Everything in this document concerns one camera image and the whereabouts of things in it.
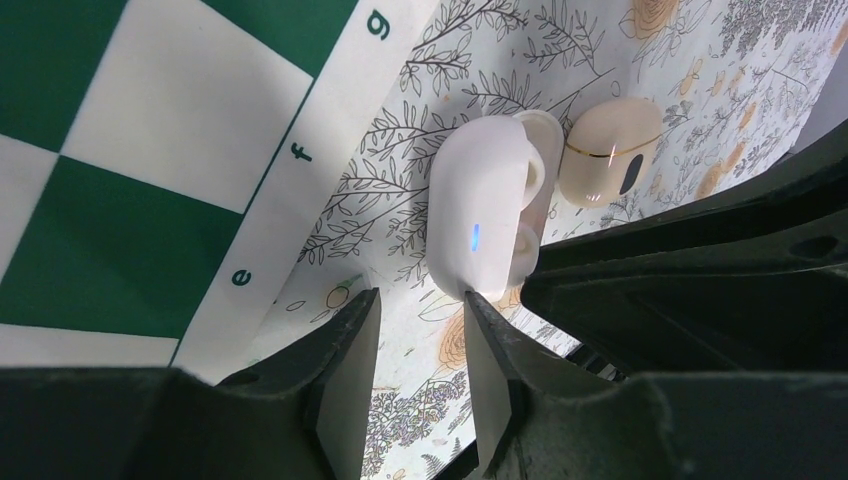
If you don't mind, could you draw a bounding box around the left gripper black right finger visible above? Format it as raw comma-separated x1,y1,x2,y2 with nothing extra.
464,291,615,479

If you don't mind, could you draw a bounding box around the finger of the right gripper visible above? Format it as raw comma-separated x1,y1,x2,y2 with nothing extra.
521,125,847,374

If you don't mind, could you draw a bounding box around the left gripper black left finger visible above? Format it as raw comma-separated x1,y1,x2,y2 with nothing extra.
218,288,381,479

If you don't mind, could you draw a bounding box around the beige earbud charging case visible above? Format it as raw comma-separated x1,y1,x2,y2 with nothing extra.
559,97,662,208

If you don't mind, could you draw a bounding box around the white earbud case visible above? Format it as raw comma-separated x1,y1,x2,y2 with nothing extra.
425,110,565,301

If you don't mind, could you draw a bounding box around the floral patterned table mat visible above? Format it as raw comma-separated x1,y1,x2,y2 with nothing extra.
248,1,847,479

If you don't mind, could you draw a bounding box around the green white chessboard mat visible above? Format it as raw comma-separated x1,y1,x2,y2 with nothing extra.
1,0,436,383

